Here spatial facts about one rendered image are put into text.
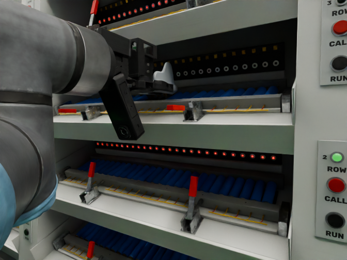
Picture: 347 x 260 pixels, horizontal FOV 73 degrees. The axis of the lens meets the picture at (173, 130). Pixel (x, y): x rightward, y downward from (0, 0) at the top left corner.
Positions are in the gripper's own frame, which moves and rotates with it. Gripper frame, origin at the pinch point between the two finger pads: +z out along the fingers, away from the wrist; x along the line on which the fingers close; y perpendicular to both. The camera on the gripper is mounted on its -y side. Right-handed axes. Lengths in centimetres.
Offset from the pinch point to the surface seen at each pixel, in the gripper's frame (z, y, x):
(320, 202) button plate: -8.8, -16.2, -28.5
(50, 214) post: -5.8, -32.5, 35.2
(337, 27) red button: -8.3, 5.4, -29.7
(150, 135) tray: -7.4, -8.8, -1.0
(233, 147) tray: -6.9, -10.1, -16.8
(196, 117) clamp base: -6.9, -5.4, -10.4
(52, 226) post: -5, -36, 35
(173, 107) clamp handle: -13.8, -4.0, -10.0
